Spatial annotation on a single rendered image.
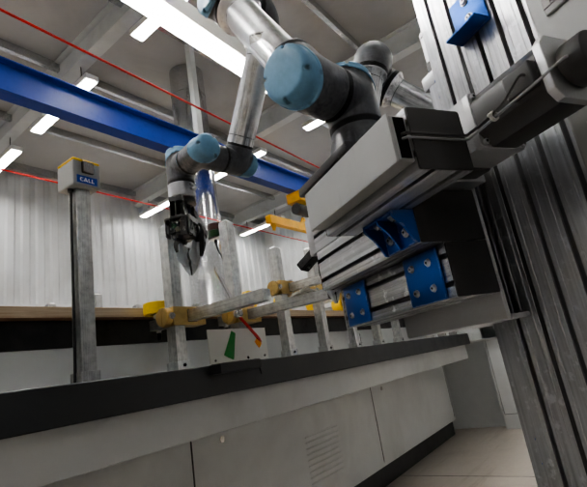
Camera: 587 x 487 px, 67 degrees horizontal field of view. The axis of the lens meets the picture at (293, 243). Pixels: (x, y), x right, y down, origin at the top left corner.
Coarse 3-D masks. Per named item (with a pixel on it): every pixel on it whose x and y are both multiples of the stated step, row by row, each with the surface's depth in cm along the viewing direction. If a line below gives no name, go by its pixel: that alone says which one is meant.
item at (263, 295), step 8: (264, 288) 109; (240, 296) 112; (248, 296) 111; (256, 296) 109; (264, 296) 108; (208, 304) 119; (216, 304) 117; (224, 304) 115; (232, 304) 114; (240, 304) 112; (248, 304) 111; (192, 312) 122; (200, 312) 120; (208, 312) 118; (216, 312) 116; (224, 312) 118; (192, 320) 122; (152, 328) 130; (160, 328) 128
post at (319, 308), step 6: (306, 252) 188; (312, 270) 185; (318, 306) 181; (318, 312) 181; (324, 312) 182; (318, 318) 181; (324, 318) 181; (318, 324) 180; (324, 324) 180; (318, 330) 180; (324, 330) 179; (318, 336) 180; (324, 336) 178; (324, 342) 177; (330, 342) 180
